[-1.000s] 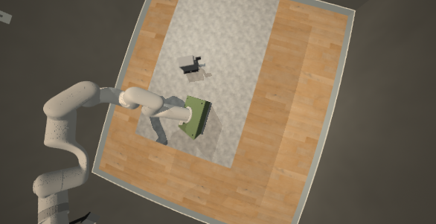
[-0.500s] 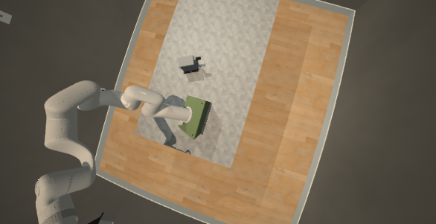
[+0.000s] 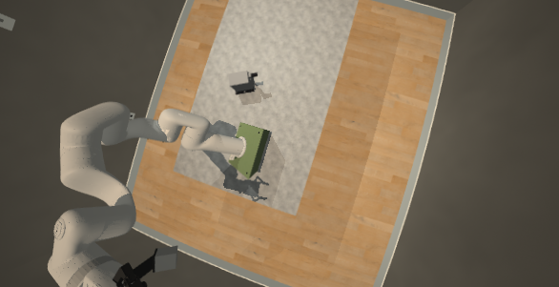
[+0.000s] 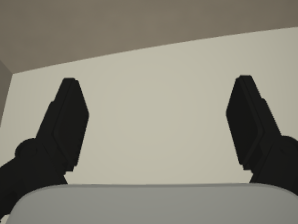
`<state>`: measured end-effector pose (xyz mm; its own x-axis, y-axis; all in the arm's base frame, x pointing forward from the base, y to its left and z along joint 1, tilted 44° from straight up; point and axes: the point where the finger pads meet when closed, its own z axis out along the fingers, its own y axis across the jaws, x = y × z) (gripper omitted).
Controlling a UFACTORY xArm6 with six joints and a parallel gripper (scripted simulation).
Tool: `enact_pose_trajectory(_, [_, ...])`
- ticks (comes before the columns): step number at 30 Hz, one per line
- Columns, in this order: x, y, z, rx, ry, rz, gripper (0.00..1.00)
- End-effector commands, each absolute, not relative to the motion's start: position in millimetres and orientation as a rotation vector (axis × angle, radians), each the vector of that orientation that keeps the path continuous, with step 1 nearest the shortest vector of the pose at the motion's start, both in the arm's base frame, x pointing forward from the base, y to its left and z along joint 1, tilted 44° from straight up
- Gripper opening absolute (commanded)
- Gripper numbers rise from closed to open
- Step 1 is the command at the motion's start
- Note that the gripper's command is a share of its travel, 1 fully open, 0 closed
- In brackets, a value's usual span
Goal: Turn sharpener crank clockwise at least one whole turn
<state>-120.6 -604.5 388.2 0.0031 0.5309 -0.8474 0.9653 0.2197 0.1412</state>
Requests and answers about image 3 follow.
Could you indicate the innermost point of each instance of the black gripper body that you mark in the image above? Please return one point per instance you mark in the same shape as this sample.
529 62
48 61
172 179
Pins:
101 276

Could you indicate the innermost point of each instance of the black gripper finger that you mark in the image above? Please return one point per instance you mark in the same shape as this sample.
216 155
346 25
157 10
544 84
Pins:
127 274

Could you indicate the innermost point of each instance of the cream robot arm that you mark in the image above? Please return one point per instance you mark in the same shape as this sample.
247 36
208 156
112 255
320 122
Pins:
82 168

